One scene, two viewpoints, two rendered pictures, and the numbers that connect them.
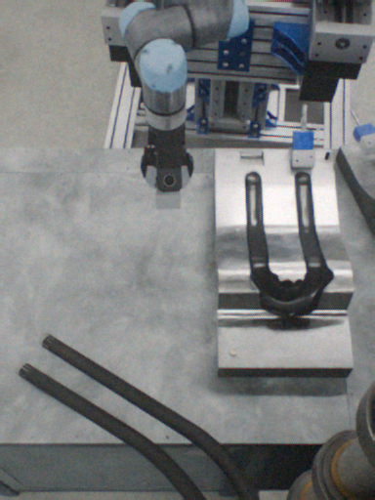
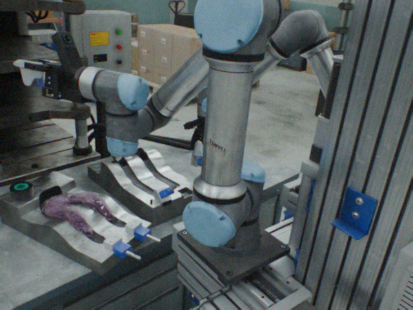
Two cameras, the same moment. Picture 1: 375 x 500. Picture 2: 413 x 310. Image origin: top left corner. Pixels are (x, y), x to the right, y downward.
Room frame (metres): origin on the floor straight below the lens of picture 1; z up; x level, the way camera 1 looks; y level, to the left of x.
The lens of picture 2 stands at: (1.90, -1.06, 1.69)
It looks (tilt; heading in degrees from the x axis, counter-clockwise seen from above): 26 degrees down; 135
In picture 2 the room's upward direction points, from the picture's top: 5 degrees clockwise
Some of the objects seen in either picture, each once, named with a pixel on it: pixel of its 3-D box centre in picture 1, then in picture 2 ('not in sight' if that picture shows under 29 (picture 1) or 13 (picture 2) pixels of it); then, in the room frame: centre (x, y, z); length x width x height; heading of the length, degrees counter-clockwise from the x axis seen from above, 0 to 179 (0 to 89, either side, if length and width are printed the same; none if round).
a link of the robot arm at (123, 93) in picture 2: not in sight; (121, 91); (1.15, -0.59, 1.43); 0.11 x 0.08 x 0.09; 20
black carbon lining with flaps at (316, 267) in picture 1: (285, 233); (142, 169); (0.68, -0.20, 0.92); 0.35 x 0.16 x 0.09; 0
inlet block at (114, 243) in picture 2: not in sight; (124, 250); (1.03, -0.51, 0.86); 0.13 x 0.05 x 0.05; 17
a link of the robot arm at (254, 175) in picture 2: not in sight; (239, 187); (1.36, -0.38, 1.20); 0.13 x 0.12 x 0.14; 110
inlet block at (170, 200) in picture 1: (168, 176); (204, 163); (0.82, 0.04, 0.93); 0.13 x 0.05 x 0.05; 0
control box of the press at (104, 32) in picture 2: not in sight; (104, 141); (-0.03, 0.02, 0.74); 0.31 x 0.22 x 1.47; 90
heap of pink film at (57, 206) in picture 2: not in sight; (76, 206); (0.75, -0.54, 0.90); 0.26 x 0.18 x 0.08; 17
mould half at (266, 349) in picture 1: (278, 251); (142, 177); (0.67, -0.19, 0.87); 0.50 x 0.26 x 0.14; 0
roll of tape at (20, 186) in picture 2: not in sight; (21, 190); (0.59, -0.67, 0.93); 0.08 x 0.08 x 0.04
